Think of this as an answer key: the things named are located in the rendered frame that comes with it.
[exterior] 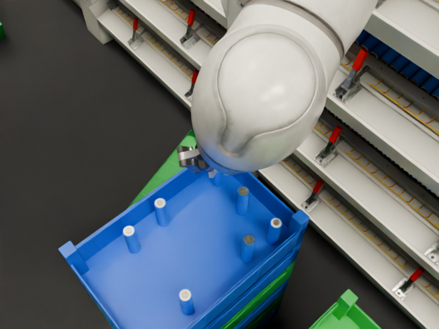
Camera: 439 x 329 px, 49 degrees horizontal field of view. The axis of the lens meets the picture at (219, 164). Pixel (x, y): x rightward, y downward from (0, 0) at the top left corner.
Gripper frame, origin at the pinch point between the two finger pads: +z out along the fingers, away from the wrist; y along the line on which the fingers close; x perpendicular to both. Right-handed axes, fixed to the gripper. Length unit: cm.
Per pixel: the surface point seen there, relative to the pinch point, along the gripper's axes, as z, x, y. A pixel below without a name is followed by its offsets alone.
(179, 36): 38, 37, 0
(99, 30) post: 75, 59, -21
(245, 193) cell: -0.4, -5.1, 3.1
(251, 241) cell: -3.7, -12.2, 2.2
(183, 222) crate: 5.7, -7.5, -6.7
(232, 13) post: 10.6, 28.8, 8.5
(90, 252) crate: 3.3, -9.7, -21.5
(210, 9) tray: 16.6, 33.0, 5.5
